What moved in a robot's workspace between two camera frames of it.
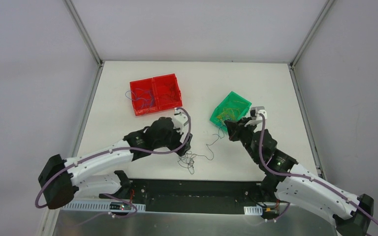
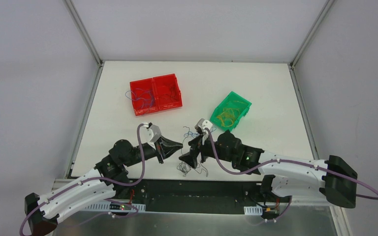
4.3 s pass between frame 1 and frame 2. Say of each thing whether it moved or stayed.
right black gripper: moved
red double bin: stayed
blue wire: stayed
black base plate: stayed
